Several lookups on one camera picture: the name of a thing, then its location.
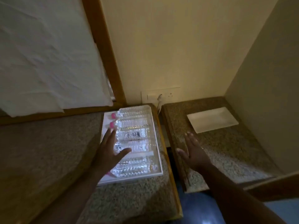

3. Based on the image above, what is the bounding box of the large white rectangular tray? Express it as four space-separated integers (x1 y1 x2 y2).
97 105 164 186

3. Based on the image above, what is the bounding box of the clear water bottle black label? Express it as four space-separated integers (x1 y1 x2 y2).
114 127 151 141

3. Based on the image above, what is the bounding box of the person's left forearm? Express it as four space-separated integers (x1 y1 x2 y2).
32 166 110 224

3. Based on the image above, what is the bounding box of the person's right forearm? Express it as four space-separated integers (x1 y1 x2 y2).
198 162 287 224

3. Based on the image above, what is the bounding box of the white wrinkled cloth sheet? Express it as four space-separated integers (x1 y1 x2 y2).
0 0 114 118

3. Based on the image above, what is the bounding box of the wooden frame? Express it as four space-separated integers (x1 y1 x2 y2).
0 0 128 126

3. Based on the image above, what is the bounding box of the person's left hand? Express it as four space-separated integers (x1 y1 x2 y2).
92 128 132 175

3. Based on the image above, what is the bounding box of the clear pink-capped water bottle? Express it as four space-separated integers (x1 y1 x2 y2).
106 154 160 178
109 118 152 130
113 138 156 154
111 105 152 120

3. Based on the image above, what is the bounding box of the person's right hand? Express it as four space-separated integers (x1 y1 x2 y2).
175 132 212 172

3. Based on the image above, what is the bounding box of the white wall socket plate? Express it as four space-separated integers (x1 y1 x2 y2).
141 87 181 105

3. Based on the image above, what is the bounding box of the small white tray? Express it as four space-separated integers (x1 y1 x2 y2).
186 106 240 134

